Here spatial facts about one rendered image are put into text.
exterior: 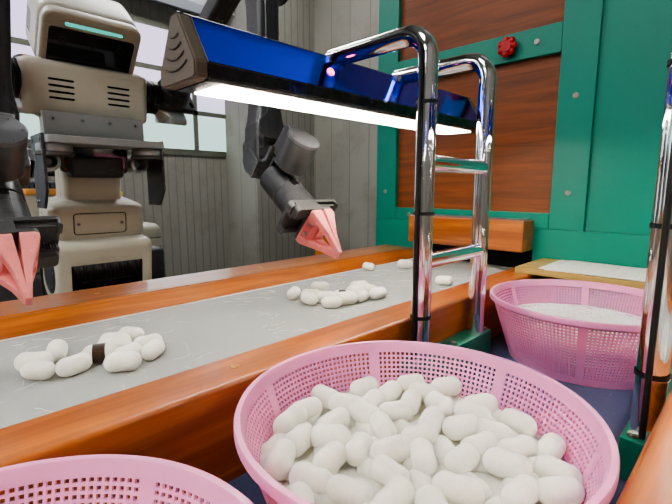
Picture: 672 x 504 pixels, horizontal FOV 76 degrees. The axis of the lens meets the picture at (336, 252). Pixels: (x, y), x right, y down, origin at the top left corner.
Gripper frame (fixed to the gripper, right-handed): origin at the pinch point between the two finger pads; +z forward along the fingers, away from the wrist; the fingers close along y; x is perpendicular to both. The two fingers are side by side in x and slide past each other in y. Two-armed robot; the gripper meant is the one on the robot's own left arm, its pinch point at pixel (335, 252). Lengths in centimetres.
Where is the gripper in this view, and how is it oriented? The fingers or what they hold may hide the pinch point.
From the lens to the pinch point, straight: 68.5
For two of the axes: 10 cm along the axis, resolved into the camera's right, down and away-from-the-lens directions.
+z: 5.7, 6.9, -4.5
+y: 6.9, -1.1, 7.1
